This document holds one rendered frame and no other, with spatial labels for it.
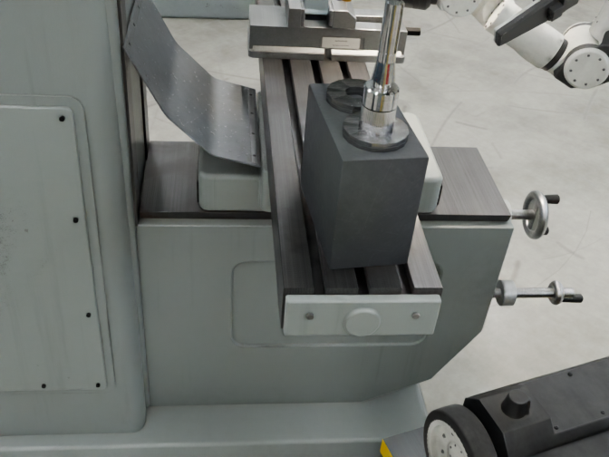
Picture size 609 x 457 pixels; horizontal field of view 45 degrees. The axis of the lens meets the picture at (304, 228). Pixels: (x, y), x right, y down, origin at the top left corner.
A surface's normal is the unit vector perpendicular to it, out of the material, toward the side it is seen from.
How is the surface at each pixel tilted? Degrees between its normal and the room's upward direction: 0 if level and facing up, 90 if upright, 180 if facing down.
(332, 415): 0
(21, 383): 88
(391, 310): 90
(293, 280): 0
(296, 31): 90
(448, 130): 0
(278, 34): 90
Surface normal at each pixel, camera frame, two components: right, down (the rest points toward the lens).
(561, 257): 0.07, -0.79
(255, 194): 0.08, 0.61
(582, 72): -0.22, 0.60
